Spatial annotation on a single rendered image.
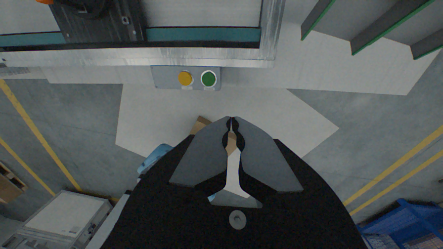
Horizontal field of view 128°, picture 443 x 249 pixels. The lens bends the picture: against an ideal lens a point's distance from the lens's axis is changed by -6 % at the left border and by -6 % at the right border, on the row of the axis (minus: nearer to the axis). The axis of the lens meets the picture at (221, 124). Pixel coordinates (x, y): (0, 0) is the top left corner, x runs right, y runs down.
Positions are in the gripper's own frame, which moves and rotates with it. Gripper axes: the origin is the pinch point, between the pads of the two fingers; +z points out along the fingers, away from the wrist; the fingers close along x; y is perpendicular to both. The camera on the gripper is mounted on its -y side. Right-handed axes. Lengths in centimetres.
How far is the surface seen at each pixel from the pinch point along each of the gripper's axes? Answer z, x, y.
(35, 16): 32, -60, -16
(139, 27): 26.2, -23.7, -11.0
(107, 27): 26.2, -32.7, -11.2
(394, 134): 123, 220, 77
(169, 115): 37.3, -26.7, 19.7
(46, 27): 32, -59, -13
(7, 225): 101, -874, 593
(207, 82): 26.0, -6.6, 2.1
